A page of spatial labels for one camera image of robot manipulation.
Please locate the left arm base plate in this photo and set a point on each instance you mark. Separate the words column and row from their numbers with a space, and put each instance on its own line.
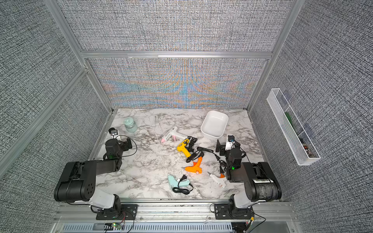
column 126, row 212

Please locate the white storage box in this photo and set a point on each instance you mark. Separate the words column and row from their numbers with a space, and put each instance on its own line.
column 214, row 125

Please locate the mint lid clear jar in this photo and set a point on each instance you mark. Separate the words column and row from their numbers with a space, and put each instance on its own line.
column 130, row 125

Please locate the yellow black glue gun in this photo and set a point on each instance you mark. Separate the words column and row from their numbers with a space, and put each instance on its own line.
column 186, row 147

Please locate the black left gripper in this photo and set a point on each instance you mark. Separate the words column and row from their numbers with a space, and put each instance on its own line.
column 126, row 147

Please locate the white orange glue gun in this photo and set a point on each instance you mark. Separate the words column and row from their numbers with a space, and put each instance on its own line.
column 219, row 180

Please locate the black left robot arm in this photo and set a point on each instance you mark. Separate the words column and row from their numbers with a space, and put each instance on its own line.
column 77, row 183

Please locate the green item in basket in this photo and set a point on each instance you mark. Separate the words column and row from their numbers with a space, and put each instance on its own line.
column 288, row 116

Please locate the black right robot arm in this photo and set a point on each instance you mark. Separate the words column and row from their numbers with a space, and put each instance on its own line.
column 258, row 179

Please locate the white pink glue gun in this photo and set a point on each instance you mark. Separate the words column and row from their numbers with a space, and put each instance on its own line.
column 173, row 132

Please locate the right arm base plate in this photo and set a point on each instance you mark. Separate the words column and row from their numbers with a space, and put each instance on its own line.
column 226, row 211

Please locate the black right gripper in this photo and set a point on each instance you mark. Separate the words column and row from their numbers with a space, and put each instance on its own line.
column 223, row 149

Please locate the mint green glue gun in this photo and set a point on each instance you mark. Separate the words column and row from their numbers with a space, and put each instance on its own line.
column 181, row 186

